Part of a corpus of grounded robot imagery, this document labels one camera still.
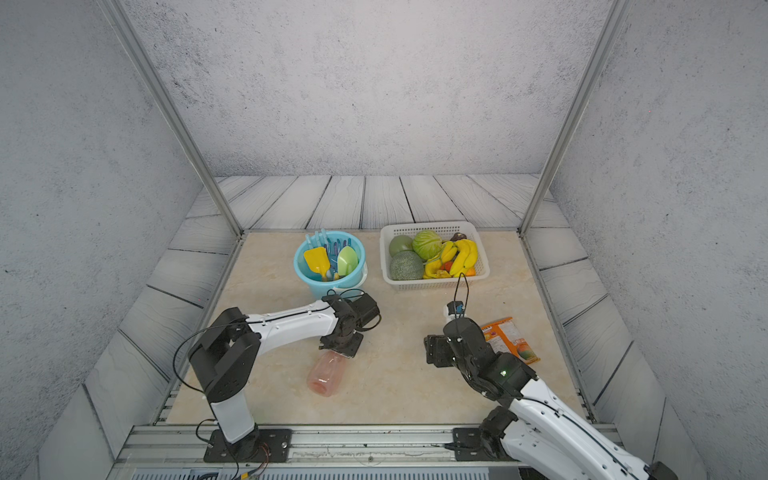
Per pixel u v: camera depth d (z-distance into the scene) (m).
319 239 0.96
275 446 0.73
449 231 1.11
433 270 1.01
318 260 0.96
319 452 0.73
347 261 0.96
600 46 0.75
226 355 0.47
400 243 1.07
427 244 0.99
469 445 0.73
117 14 0.70
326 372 0.91
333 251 0.96
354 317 0.67
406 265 0.96
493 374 0.53
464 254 0.99
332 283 0.84
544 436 0.46
